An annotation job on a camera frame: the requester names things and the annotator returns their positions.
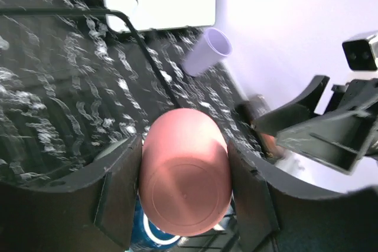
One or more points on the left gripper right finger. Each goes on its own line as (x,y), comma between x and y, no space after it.
(278,212)

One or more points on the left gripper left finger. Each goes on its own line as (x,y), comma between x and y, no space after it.
(90,209)

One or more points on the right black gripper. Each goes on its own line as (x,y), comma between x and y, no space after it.
(338,138)

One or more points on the pink plastic cup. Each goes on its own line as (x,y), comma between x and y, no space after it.
(185,183)

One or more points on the lavender plastic cup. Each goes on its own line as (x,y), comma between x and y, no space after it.
(212,47)

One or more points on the dark blue ceramic cup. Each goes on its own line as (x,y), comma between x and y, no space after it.
(146,236)

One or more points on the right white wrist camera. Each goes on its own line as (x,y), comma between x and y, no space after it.
(361,51)

